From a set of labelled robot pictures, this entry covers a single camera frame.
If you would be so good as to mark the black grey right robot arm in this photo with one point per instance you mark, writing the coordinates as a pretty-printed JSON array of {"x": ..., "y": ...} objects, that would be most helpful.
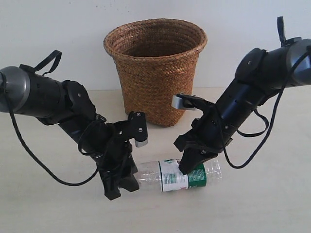
[{"x": 260, "y": 75}]

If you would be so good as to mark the clear plastic bottle green label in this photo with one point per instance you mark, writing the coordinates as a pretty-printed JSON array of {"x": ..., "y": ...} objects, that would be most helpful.
[{"x": 165, "y": 176}]

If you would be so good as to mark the right wrist camera black silver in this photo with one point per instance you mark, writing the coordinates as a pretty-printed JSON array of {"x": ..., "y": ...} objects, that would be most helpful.
[{"x": 189, "y": 102}]

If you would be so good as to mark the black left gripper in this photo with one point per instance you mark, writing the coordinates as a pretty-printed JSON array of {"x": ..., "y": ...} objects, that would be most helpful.
[{"x": 108, "y": 145}]

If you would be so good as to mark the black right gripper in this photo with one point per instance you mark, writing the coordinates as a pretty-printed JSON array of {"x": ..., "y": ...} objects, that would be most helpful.
[{"x": 206, "y": 136}]

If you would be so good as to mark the left wrist camera black silver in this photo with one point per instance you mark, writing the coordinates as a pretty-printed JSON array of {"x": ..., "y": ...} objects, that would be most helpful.
[{"x": 137, "y": 128}]

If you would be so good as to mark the brown woven wicker basket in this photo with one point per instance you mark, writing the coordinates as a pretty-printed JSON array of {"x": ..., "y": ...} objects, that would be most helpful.
[{"x": 155, "y": 59}]

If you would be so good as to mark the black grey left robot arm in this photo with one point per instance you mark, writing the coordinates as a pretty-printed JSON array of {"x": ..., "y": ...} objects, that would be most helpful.
[{"x": 67, "y": 105}]

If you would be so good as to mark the wrist camera black silver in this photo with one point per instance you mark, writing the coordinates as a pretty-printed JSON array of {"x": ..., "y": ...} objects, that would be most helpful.
[
  {"x": 137, "y": 128},
  {"x": 189, "y": 102}
]

